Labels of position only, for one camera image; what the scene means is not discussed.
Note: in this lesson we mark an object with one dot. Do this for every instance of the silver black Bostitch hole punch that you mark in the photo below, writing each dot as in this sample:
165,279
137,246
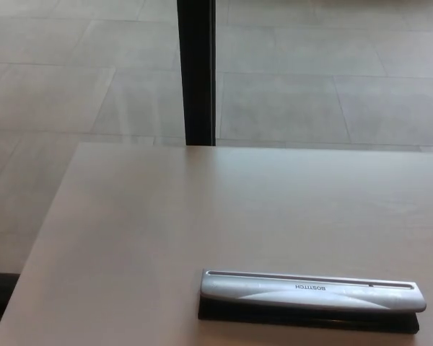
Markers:
310,292

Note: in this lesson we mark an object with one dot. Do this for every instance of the black vertical frame post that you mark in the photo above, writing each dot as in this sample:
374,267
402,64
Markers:
197,72

